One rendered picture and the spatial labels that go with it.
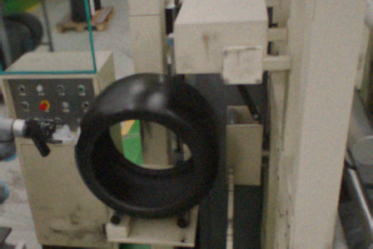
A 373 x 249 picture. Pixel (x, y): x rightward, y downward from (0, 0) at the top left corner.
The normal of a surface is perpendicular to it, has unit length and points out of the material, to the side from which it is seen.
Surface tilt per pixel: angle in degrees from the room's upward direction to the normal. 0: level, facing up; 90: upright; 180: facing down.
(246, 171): 90
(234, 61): 72
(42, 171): 90
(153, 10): 90
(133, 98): 43
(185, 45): 90
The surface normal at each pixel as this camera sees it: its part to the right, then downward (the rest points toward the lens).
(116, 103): -0.39, -0.30
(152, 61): -0.19, 0.48
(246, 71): -0.21, 0.19
